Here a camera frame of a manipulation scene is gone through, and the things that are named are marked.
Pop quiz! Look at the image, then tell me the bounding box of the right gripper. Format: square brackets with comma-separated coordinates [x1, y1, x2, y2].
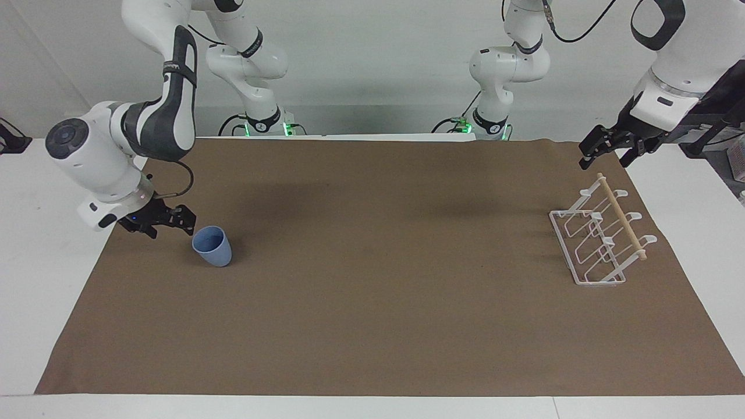
[118, 197, 196, 240]

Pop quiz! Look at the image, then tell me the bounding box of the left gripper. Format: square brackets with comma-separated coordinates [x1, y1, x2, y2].
[579, 96, 665, 171]

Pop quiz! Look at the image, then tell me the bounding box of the blue cup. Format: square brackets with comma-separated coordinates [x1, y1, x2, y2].
[191, 226, 233, 268]

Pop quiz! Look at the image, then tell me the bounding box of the black stand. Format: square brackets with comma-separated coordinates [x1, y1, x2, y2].
[0, 116, 33, 155]

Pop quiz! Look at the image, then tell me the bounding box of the black cable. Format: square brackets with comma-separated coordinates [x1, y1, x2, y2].
[542, 0, 619, 44]
[152, 160, 194, 199]
[431, 90, 484, 134]
[219, 113, 250, 138]

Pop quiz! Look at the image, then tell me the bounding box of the white wire cup holder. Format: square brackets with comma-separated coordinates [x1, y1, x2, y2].
[548, 172, 658, 287]

